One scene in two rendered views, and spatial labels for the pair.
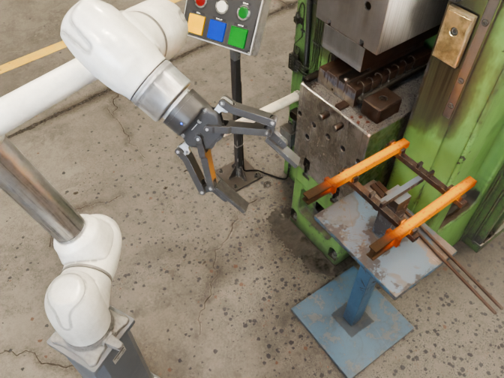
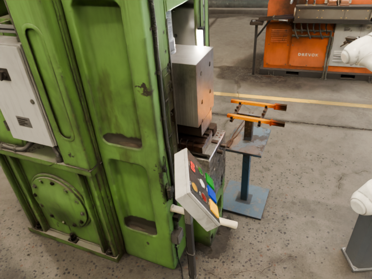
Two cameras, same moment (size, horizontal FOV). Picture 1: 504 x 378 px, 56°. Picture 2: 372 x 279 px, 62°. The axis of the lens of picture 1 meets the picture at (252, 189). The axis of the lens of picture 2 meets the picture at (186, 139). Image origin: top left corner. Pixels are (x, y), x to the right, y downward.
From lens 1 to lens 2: 2.65 m
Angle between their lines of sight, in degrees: 80
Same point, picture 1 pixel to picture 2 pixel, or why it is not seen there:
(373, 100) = (211, 126)
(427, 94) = not seen: hidden behind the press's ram
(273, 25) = not seen: outside the picture
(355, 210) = (245, 147)
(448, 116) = not seen: hidden behind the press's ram
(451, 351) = (228, 170)
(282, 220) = (213, 249)
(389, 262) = (259, 133)
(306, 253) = (225, 228)
